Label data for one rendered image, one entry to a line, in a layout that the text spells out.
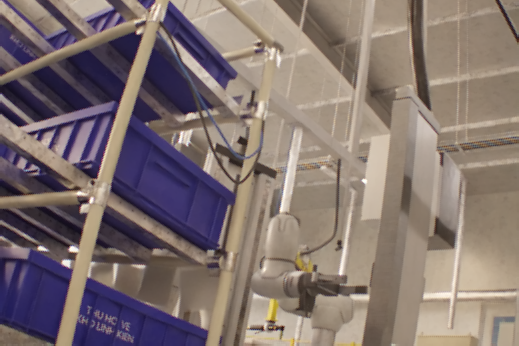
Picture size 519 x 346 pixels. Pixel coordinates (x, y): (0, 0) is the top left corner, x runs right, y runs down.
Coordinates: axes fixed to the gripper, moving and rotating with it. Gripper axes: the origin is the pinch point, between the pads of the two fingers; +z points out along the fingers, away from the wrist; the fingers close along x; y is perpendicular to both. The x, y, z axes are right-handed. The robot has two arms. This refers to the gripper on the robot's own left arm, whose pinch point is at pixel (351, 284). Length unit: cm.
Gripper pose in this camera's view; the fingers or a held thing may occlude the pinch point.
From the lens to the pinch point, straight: 189.8
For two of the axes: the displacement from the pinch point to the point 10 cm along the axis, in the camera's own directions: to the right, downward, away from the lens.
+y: 1.8, -9.1, 3.8
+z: 7.8, -1.1, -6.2
